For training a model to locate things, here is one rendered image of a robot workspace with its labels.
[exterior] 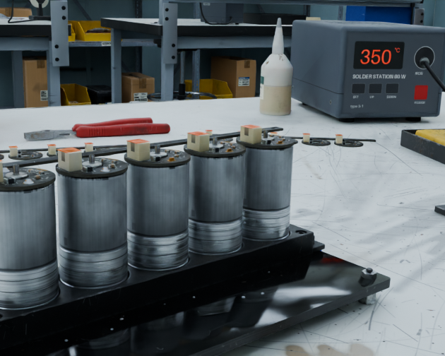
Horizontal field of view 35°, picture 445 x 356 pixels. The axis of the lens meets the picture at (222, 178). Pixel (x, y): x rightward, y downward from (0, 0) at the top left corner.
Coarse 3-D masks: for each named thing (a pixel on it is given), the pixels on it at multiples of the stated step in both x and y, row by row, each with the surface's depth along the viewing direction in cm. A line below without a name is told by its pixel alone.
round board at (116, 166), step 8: (88, 160) 25; (96, 160) 25; (104, 160) 25; (112, 160) 25; (120, 160) 25; (56, 168) 24; (88, 168) 24; (96, 168) 24; (112, 168) 24; (120, 168) 24; (72, 176) 24; (80, 176) 23; (88, 176) 23; (96, 176) 24; (104, 176) 24
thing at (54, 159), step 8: (264, 128) 32; (272, 128) 33; (280, 128) 33; (216, 136) 30; (224, 136) 30; (232, 136) 31; (152, 144) 28; (160, 144) 28; (168, 144) 29; (176, 144) 29; (184, 144) 29; (88, 152) 27; (96, 152) 27; (104, 152) 27; (112, 152) 27; (120, 152) 27; (24, 160) 25; (32, 160) 25; (40, 160) 25; (48, 160) 25; (56, 160) 25
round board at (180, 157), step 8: (168, 152) 27; (176, 152) 27; (184, 152) 27; (128, 160) 26; (136, 160) 26; (144, 160) 26; (152, 160) 26; (160, 160) 26; (176, 160) 26; (184, 160) 26
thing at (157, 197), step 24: (144, 168) 25; (168, 168) 25; (144, 192) 26; (168, 192) 26; (144, 216) 26; (168, 216) 26; (144, 240) 26; (168, 240) 26; (144, 264) 26; (168, 264) 26
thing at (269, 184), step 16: (256, 160) 29; (272, 160) 29; (288, 160) 29; (256, 176) 29; (272, 176) 29; (288, 176) 30; (256, 192) 29; (272, 192) 29; (288, 192) 30; (256, 208) 29; (272, 208) 30; (288, 208) 30; (256, 224) 30; (272, 224) 30; (288, 224) 30; (256, 240) 30; (272, 240) 30
